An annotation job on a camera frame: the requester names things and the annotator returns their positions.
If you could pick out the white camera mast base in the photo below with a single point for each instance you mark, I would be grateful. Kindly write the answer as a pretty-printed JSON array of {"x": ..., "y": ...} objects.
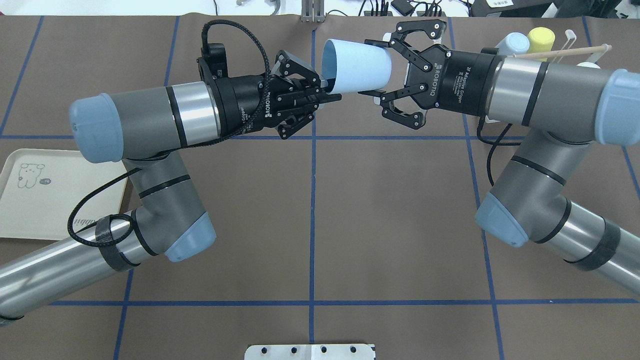
[{"x": 336, "y": 351}]

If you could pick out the cream plastic tray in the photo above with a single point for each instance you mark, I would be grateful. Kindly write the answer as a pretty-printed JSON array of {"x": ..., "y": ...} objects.
[{"x": 40, "y": 188}]

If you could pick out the pale green cup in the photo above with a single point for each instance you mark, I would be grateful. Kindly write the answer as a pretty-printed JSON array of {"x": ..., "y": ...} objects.
[{"x": 587, "y": 64}]

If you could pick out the aluminium frame post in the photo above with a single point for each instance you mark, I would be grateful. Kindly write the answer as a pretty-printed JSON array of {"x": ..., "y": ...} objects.
[{"x": 313, "y": 11}]

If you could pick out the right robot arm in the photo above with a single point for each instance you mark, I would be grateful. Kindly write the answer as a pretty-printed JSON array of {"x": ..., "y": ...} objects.
[{"x": 566, "y": 108}]

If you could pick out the yellow plastic cup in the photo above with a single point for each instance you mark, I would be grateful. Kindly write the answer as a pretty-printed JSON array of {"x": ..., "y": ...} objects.
[{"x": 541, "y": 40}]

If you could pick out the white wire cup rack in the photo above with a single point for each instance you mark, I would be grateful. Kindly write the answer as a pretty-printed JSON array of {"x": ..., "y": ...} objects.
[{"x": 593, "y": 53}]

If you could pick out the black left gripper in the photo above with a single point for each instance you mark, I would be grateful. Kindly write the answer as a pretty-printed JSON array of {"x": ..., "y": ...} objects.
[{"x": 240, "y": 106}]

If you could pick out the light blue cup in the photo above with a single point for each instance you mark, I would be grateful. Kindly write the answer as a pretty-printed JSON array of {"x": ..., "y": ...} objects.
[
  {"x": 515, "y": 43},
  {"x": 355, "y": 67}
]

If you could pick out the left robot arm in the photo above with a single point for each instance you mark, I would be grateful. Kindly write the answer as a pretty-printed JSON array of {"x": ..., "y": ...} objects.
[{"x": 153, "y": 208}]

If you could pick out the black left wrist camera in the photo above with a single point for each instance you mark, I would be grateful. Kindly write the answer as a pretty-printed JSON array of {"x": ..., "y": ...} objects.
[{"x": 213, "y": 62}]

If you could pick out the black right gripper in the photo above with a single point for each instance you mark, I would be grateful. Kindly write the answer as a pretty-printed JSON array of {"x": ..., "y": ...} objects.
[{"x": 462, "y": 84}]

